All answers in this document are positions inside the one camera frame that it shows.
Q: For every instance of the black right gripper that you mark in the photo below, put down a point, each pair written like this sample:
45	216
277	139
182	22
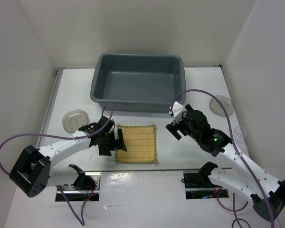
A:
174	126

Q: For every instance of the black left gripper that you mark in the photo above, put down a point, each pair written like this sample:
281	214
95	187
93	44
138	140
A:
115	145

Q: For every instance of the yellow bamboo mat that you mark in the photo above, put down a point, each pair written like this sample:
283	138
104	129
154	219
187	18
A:
140	142

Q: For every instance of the clear square plate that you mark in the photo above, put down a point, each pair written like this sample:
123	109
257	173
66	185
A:
75	119
217	108

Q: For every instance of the grey plastic bin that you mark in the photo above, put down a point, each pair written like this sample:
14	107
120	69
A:
138	82

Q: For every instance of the clear plastic cup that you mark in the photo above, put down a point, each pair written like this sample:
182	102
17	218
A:
239	132
242	147

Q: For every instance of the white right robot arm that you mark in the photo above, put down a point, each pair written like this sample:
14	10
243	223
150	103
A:
255	185

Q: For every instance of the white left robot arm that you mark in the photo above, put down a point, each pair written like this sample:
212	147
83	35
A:
34	169

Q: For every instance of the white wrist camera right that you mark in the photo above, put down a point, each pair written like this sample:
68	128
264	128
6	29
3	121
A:
176	110

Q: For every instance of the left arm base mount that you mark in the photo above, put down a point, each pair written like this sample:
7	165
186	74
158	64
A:
80	191

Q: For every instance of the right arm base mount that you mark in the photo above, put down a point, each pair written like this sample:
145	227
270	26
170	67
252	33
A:
199	187

